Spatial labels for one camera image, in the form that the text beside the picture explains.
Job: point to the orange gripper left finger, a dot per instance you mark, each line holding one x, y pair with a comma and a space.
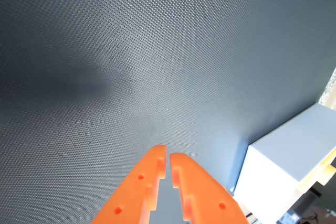
136, 190

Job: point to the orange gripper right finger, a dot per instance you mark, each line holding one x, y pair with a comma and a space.
204, 195

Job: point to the white open box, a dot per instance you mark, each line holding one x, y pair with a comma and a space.
275, 161

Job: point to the dark grey mat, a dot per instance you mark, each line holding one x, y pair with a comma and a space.
131, 51

